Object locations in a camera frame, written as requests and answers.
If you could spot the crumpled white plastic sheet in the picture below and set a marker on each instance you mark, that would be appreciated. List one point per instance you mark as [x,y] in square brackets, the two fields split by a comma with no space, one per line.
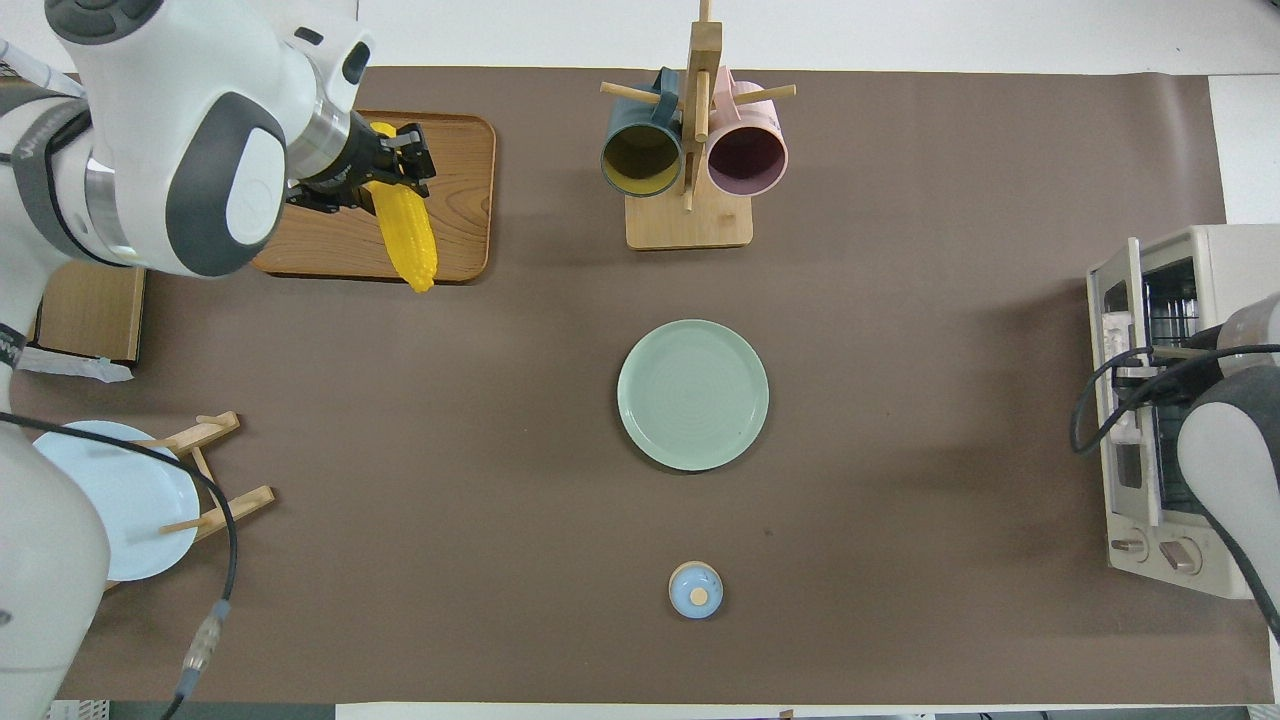
[70,366]

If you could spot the brown table mat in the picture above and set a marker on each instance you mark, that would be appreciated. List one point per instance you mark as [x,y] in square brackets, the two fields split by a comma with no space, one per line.
[450,420]

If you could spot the pink ribbed mug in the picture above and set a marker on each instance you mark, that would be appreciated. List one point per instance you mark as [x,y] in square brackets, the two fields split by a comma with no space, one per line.
[748,160]

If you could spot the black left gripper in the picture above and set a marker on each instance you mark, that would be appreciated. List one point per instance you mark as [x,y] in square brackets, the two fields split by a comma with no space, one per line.
[345,165]

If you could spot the wooden mug tree stand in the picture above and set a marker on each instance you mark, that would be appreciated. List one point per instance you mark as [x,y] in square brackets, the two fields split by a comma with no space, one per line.
[690,225]

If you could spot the wooden plate rack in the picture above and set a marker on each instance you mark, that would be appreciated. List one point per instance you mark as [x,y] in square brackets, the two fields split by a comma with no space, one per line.
[235,505]

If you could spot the dark teal ribbed mug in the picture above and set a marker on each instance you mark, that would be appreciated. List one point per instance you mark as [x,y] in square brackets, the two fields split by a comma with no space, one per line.
[640,160]

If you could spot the brown wooden tray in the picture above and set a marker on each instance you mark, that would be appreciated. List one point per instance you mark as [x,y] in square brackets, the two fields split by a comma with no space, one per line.
[455,200]

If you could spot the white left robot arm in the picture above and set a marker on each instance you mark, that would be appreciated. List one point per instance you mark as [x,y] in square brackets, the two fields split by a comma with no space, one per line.
[200,100]

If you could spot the pale green round plate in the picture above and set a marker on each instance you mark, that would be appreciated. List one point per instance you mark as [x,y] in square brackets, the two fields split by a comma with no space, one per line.
[693,395]

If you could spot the light blue round plate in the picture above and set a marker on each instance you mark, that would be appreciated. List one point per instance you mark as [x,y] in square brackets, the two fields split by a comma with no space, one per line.
[130,500]

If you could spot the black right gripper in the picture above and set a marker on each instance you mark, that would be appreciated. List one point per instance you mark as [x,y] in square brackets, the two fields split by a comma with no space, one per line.
[1160,375]

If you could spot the yellow corn cob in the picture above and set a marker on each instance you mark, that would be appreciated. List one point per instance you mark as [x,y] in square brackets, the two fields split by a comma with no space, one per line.
[410,240]

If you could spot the cream toaster oven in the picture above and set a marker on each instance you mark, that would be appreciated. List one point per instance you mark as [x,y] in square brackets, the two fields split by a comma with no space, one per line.
[1210,260]

